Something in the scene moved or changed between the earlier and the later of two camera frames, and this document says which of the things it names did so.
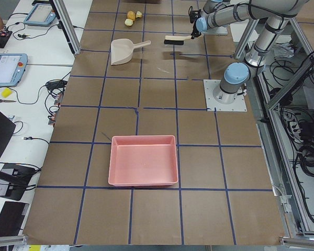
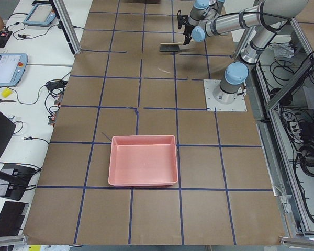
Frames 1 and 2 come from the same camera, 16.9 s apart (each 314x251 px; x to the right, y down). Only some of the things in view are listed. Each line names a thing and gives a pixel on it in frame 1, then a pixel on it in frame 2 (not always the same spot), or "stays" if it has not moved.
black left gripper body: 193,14 to 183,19
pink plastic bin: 145,160 stays
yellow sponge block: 6,92 stays
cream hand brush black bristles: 176,40 to 174,47
